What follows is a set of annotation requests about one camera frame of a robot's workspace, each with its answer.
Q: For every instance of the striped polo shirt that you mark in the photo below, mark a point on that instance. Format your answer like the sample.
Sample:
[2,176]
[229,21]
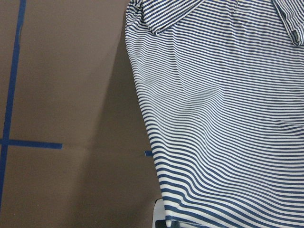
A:
[220,85]

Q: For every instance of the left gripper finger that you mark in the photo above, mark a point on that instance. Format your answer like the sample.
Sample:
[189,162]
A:
[159,214]

